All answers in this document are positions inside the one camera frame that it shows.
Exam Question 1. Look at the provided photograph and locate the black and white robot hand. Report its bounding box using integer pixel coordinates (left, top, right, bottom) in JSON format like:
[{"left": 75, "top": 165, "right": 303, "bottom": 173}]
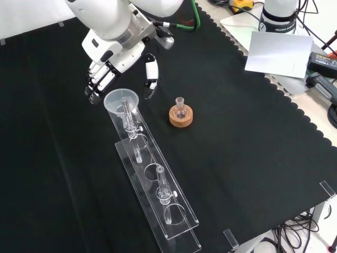
[{"left": 81, "top": 28, "right": 160, "bottom": 105}]

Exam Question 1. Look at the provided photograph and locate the clear acrylic funnel stand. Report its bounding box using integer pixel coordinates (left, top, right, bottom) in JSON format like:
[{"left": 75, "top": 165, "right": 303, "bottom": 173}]
[{"left": 106, "top": 96, "right": 203, "bottom": 253}]

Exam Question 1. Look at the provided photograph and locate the glass round-bottom flask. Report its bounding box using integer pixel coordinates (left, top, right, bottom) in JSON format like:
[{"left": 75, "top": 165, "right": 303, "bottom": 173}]
[{"left": 173, "top": 96, "right": 188, "bottom": 119}]

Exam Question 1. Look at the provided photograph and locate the yellow stop button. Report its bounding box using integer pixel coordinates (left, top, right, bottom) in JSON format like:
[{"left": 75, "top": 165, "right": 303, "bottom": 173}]
[{"left": 228, "top": 0, "right": 255, "bottom": 13}]

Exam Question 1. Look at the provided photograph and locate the black bench cloth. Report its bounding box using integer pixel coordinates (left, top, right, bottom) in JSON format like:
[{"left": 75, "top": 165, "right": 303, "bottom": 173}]
[{"left": 0, "top": 0, "right": 337, "bottom": 253}]

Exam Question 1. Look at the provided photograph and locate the black power adapter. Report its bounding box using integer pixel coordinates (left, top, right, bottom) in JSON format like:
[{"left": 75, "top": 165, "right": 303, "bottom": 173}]
[{"left": 307, "top": 51, "right": 337, "bottom": 80}]

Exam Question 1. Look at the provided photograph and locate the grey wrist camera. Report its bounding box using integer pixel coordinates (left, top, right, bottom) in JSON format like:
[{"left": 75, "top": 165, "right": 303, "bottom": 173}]
[{"left": 154, "top": 25, "right": 175, "bottom": 50}]

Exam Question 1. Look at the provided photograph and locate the green cable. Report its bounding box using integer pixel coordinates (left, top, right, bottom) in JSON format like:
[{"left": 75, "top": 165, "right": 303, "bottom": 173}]
[{"left": 175, "top": 0, "right": 202, "bottom": 31}]

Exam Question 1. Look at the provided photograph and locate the cork ring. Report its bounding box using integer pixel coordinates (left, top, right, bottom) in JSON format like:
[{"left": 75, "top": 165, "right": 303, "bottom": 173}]
[{"left": 168, "top": 104, "right": 194, "bottom": 128}]

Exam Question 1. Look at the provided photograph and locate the grey base plate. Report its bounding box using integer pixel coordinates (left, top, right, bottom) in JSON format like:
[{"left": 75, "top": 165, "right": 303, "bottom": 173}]
[{"left": 219, "top": 10, "right": 316, "bottom": 96}]

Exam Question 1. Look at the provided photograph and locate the black cable bundle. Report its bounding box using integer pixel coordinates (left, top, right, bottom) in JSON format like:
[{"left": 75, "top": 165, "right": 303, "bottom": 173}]
[{"left": 272, "top": 207, "right": 321, "bottom": 253}]

